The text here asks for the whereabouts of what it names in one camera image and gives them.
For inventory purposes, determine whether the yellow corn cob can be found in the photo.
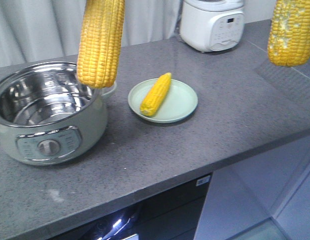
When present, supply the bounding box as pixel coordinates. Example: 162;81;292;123
267;0;310;67
139;72;172;117
76;0;125;89

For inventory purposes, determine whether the green round plate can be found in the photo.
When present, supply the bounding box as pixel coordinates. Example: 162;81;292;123
127;78;198;124

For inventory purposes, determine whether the black drawer sterilizer cabinet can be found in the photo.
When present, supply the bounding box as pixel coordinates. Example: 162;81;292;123
55;173;212;240

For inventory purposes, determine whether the white rice cooker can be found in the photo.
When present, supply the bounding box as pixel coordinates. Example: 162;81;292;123
179;0;244;53

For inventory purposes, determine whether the pale green electric pot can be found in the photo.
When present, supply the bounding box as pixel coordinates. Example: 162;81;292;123
0;61;116;166

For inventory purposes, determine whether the grey pleated curtain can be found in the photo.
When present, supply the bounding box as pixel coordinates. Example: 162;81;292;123
0;0;182;67

